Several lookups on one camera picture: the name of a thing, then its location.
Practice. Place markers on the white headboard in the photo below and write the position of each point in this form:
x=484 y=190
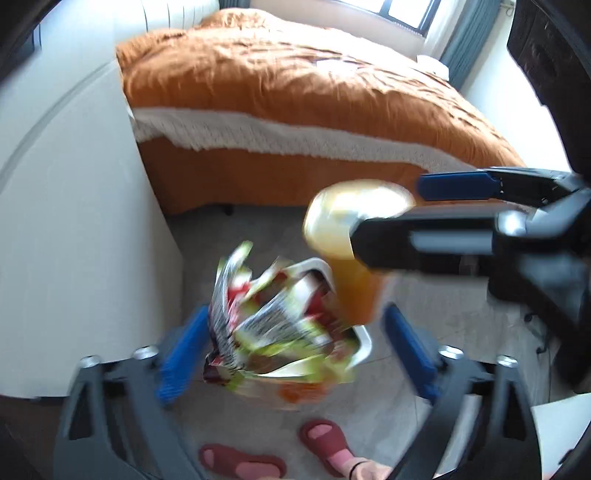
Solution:
x=180 y=14

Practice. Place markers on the green white striped wrapper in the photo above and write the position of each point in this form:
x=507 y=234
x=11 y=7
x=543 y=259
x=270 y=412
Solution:
x=272 y=332

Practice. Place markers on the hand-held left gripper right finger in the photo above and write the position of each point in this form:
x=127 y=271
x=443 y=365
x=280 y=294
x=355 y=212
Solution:
x=411 y=350

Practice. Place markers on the white cabinet panel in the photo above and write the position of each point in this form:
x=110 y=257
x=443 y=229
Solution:
x=78 y=230

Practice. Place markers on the bed with orange blanket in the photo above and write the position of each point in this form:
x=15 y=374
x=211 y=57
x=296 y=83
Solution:
x=277 y=78

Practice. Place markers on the grey blue curtain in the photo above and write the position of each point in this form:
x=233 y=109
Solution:
x=471 y=41

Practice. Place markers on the window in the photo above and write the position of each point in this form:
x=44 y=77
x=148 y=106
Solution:
x=392 y=11

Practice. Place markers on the white sheet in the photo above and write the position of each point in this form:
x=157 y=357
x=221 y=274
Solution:
x=561 y=434

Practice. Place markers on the person's foot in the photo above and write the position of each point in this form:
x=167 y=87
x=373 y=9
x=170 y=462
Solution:
x=369 y=470

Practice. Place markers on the dark cloth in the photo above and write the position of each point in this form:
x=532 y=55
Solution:
x=549 y=60

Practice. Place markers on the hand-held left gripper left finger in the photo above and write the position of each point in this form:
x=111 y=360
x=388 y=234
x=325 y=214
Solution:
x=182 y=355

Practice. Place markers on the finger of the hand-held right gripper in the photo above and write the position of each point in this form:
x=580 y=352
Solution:
x=457 y=184
x=429 y=242

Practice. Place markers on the red slipper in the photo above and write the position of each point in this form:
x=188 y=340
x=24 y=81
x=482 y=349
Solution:
x=240 y=461
x=325 y=441

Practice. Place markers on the white trash bin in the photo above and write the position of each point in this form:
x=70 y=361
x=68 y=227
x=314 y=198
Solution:
x=364 y=344

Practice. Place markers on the white fringed bed throw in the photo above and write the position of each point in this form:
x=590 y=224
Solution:
x=286 y=136

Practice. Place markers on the orange plastic bottle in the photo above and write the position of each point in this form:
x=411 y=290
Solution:
x=344 y=230

